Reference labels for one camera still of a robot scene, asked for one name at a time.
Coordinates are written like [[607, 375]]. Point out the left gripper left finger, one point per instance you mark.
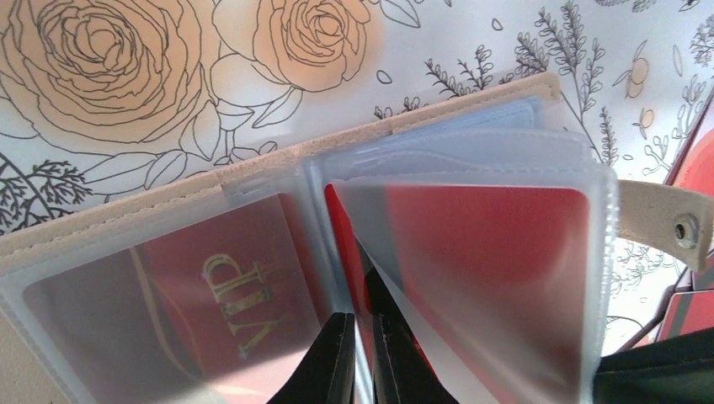
[[326, 373]]

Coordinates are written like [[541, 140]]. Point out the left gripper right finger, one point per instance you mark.
[[400, 374]]

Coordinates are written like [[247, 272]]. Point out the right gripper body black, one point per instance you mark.
[[677, 370]]

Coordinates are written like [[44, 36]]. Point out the beige card holder wallet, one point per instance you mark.
[[504, 136]]

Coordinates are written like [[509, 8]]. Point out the clear card red dot left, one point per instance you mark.
[[693, 167]]

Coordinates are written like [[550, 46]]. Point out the floral patterned table mat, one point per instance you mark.
[[105, 99]]

